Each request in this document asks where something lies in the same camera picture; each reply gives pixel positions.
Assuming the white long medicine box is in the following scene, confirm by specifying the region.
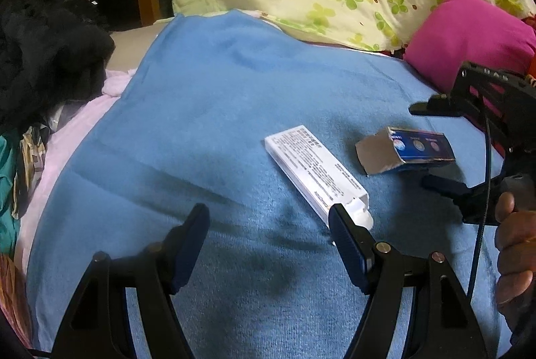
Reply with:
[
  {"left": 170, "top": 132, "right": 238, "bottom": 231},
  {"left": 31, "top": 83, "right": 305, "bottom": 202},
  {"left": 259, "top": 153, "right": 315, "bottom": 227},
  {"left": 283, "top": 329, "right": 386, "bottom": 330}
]
[{"left": 264, "top": 125, "right": 374, "bottom": 230}]

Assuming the magenta pillow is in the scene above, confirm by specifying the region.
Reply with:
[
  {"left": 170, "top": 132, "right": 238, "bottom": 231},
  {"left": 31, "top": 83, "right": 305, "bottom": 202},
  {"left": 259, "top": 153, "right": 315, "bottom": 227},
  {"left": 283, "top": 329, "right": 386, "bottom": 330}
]
[{"left": 403, "top": 0, "right": 535, "bottom": 93}]

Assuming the teal garment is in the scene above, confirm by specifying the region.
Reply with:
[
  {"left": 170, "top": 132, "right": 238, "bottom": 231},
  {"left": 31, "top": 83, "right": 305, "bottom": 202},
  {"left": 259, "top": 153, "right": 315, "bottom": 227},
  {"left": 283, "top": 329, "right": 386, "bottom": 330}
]
[{"left": 0, "top": 130, "right": 20, "bottom": 257}]

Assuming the black clothes pile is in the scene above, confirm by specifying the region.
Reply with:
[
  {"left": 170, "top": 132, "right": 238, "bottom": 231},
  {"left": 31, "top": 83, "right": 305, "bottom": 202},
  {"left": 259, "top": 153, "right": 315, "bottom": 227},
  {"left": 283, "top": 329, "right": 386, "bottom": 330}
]
[{"left": 1, "top": 0, "right": 115, "bottom": 133}]

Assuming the blue towel blanket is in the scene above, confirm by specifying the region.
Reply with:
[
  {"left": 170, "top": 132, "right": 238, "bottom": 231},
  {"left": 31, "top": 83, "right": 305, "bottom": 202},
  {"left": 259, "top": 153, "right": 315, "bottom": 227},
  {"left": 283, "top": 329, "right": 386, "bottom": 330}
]
[{"left": 25, "top": 8, "right": 514, "bottom": 359}]

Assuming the colourful patterned cloth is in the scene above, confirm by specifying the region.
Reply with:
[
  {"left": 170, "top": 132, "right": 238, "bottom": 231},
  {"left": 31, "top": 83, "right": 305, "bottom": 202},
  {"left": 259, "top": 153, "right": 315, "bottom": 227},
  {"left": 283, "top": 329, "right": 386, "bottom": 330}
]
[{"left": 1, "top": 127, "right": 46, "bottom": 347}]

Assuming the pink white bed sheet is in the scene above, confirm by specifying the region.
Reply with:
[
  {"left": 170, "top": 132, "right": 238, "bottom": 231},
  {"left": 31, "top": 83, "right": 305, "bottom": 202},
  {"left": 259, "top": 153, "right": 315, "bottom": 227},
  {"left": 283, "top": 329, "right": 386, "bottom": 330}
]
[{"left": 14, "top": 68, "right": 137, "bottom": 275}]

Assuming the blue cardboard box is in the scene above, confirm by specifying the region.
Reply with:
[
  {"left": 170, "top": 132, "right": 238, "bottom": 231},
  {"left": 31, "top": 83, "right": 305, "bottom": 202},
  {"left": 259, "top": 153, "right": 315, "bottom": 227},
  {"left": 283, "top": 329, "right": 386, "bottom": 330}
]
[{"left": 355, "top": 127, "right": 455, "bottom": 176}]

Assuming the person right hand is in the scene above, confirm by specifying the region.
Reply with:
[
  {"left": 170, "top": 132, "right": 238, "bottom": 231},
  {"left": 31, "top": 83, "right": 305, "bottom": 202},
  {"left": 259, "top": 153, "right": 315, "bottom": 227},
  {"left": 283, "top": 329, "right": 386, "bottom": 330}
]
[{"left": 493, "top": 190, "right": 536, "bottom": 307}]

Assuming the black cable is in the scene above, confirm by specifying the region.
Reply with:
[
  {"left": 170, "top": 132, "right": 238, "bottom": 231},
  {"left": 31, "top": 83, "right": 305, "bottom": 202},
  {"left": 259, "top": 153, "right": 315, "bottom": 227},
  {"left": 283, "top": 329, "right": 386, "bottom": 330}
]
[{"left": 465, "top": 115, "right": 493, "bottom": 303}]

